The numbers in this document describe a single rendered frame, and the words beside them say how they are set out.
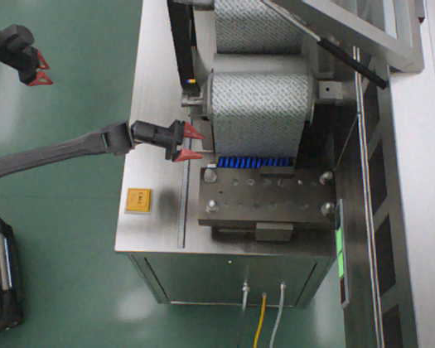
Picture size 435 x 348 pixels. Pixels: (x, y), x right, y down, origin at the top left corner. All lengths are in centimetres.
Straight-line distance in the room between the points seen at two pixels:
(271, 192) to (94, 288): 127
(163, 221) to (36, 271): 114
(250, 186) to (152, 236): 34
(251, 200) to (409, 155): 69
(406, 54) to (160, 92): 106
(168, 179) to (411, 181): 96
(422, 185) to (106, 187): 202
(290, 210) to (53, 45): 207
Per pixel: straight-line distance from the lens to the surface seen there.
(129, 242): 167
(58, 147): 146
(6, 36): 167
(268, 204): 154
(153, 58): 196
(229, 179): 157
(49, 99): 308
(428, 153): 95
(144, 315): 253
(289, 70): 151
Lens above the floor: 246
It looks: 66 degrees down
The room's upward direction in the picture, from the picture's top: 5 degrees counter-clockwise
